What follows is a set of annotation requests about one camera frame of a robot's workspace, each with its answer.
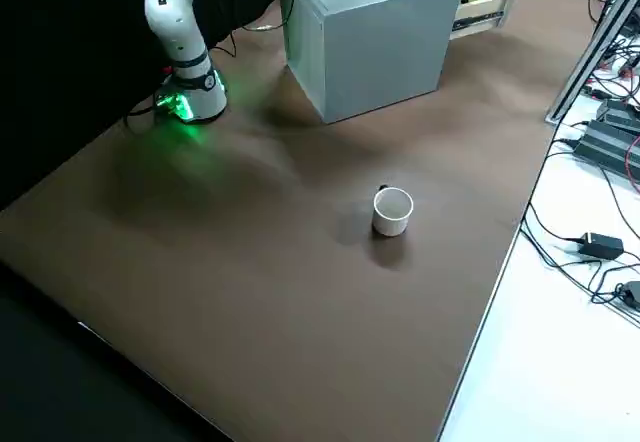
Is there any black cable silver connector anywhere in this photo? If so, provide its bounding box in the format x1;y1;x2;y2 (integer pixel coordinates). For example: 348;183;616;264
209;11;277;59

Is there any long black power brick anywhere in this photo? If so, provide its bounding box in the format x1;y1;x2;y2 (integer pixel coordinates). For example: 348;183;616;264
597;99;640;134
572;119;640;179

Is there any white side table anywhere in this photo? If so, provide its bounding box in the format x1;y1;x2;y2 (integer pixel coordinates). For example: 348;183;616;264
438;31;640;442

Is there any aluminium frame post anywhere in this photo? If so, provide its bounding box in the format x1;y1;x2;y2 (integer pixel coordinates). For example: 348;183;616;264
544;0;640;124

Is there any black adapter cable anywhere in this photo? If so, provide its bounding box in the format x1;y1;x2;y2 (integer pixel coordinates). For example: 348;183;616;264
519;134;589;268

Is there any grey metal cabinet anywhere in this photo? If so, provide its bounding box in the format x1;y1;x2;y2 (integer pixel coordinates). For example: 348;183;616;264
276;0;464;125

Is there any black arm foot cable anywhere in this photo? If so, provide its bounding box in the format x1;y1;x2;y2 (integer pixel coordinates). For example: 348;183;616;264
123;95;169;136

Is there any wooden drawer grey front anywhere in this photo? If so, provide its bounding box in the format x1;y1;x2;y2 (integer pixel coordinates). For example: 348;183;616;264
429;0;521;41

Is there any small black power adapter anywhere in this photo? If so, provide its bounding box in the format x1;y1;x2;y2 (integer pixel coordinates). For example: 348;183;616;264
579;231;625;260
617;280;640;311

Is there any white mug black handle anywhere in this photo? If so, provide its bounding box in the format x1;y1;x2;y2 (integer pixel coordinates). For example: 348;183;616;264
371;183;415;238

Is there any red cable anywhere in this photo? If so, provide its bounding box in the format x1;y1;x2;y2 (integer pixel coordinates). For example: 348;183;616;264
622;134;640;184

